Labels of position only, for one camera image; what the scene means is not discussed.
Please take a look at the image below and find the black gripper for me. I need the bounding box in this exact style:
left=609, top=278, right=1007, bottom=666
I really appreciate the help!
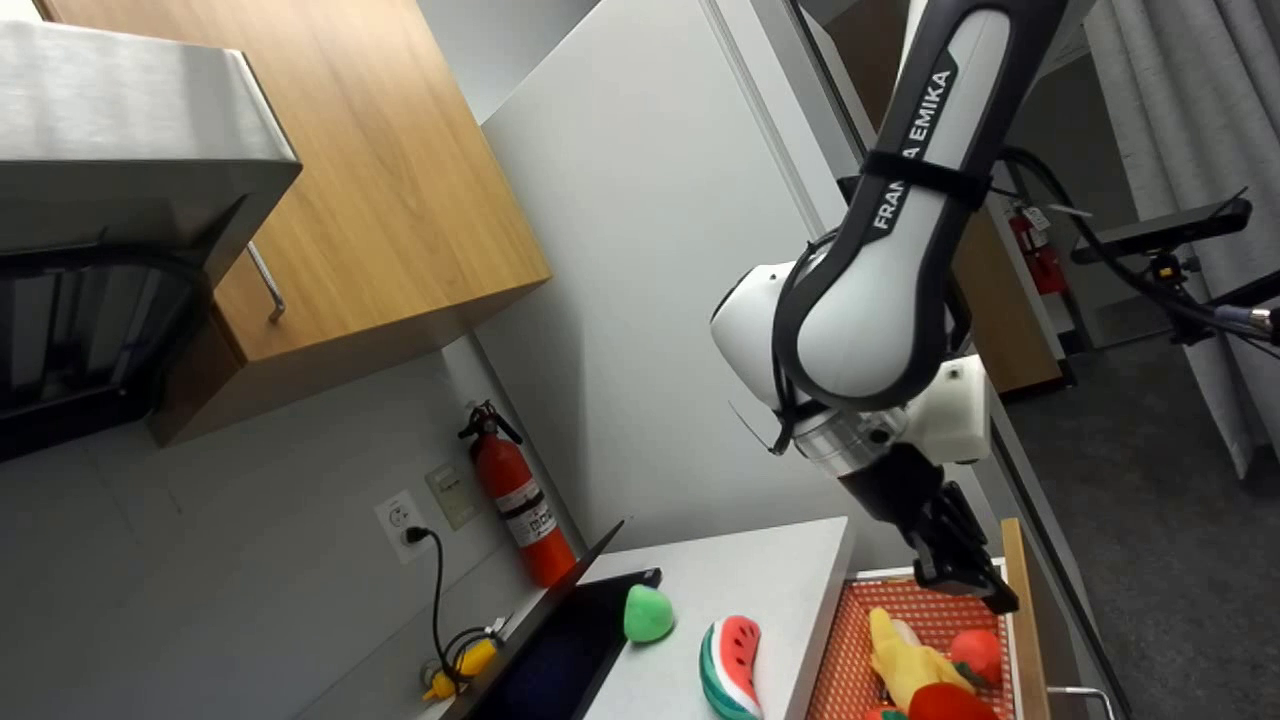
left=854, top=444, right=1026, bottom=617

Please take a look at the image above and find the wooden-front white drawer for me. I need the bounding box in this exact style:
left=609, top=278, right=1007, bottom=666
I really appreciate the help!
left=803, top=514, right=1121, bottom=720

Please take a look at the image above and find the yellow banana plush toy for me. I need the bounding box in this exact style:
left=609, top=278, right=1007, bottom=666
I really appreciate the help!
left=865, top=604, right=978, bottom=715

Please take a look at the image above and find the watermelon slice plush toy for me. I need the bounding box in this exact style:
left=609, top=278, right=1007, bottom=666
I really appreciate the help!
left=695, top=613, right=768, bottom=720

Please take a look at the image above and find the small strawberry plush toy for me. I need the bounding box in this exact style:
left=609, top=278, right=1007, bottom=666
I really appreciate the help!
left=949, top=624, right=1007, bottom=691

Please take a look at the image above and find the red tomato plush toy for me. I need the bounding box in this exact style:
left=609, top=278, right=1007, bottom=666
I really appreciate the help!
left=905, top=678, right=1004, bottom=720

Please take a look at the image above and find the orange checkered basket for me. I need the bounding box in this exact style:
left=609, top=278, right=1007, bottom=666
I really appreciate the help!
left=808, top=570, right=1026, bottom=720

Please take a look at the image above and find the green plush toy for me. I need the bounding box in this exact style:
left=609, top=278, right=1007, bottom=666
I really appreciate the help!
left=619, top=580, right=682, bottom=647

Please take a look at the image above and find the brown wooden door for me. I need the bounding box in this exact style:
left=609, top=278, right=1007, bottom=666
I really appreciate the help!
left=953, top=203, right=1072, bottom=399

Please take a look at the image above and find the red fire extinguisher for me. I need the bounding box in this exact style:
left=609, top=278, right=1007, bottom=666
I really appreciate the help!
left=456, top=395, right=584, bottom=593
left=1007, top=201, right=1072, bottom=301

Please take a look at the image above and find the black sink basin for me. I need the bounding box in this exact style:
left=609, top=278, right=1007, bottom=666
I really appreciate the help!
left=446, top=514, right=670, bottom=720

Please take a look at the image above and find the yellow round object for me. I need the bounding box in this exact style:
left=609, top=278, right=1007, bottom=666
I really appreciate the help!
left=417, top=637, right=510, bottom=708

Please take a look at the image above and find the grey curtain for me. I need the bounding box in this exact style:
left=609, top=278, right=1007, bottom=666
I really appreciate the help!
left=1081, top=0, right=1280, bottom=483

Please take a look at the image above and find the stainless steel range hood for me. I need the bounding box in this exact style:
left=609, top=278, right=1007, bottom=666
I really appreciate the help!
left=0, top=10, right=310, bottom=469

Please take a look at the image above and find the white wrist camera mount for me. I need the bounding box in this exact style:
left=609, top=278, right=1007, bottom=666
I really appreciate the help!
left=912, top=352, right=998, bottom=469

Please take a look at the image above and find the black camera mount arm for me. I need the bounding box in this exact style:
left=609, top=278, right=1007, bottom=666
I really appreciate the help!
left=1141, top=249, right=1280, bottom=356

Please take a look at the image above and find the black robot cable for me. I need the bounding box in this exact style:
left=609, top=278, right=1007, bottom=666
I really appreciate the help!
left=994, top=139, right=1280, bottom=352

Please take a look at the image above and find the black stereo camera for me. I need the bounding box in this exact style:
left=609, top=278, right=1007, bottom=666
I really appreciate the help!
left=1068, top=194, right=1256, bottom=268

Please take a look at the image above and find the white switch plate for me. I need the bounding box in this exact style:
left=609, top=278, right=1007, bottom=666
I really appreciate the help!
left=422, top=457, right=487, bottom=530

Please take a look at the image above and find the black power cable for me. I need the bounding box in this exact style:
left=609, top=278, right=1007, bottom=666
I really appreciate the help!
left=399, top=520, right=463, bottom=683

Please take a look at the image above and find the white wall outlet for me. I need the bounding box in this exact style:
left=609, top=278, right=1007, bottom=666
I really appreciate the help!
left=373, top=488, right=433, bottom=558

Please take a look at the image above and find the wooden wall cabinet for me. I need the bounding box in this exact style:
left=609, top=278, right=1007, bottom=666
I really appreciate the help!
left=35, top=0, right=554, bottom=446

